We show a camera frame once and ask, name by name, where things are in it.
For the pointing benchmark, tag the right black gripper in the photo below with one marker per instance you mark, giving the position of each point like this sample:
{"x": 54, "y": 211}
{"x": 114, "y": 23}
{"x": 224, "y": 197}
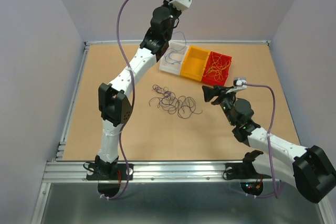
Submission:
{"x": 209, "y": 92}

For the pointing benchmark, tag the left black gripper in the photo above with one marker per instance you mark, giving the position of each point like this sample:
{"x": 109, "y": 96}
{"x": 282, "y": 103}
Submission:
{"x": 176, "y": 10}

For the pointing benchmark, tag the red plastic bin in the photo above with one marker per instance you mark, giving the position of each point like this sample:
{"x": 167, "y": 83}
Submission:
{"x": 216, "y": 69}

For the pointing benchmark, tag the yellow plastic bin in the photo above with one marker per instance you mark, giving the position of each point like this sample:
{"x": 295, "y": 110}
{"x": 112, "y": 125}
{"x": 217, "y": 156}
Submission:
{"x": 194, "y": 63}

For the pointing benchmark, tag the white plastic bin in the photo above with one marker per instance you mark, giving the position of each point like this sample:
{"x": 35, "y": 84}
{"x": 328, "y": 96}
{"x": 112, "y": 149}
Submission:
{"x": 171, "y": 62}

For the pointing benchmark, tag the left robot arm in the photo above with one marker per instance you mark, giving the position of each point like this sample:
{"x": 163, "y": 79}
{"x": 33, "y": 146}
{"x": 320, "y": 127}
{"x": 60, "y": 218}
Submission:
{"x": 113, "y": 98}

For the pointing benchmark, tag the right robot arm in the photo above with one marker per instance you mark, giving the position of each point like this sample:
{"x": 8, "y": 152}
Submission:
{"x": 309, "y": 170}

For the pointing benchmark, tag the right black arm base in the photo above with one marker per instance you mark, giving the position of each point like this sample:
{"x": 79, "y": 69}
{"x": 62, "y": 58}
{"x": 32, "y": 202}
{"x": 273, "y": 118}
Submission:
{"x": 243, "y": 169}

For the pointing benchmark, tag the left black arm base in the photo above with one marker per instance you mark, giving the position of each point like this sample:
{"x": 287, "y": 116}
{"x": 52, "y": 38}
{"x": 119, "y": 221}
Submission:
{"x": 114, "y": 172}

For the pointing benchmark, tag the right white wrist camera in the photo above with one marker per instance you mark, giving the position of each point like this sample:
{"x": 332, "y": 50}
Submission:
{"x": 239, "y": 84}

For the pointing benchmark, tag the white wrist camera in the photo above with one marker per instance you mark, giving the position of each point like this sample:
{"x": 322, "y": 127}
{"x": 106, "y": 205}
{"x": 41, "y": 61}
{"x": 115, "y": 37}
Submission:
{"x": 239, "y": 84}
{"x": 181, "y": 5}

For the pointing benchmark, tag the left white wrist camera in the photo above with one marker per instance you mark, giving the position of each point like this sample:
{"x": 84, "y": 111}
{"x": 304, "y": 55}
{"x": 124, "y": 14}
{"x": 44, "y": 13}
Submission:
{"x": 181, "y": 5}

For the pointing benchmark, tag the aluminium front rail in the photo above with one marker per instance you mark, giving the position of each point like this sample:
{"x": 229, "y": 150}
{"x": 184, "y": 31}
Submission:
{"x": 144, "y": 172}

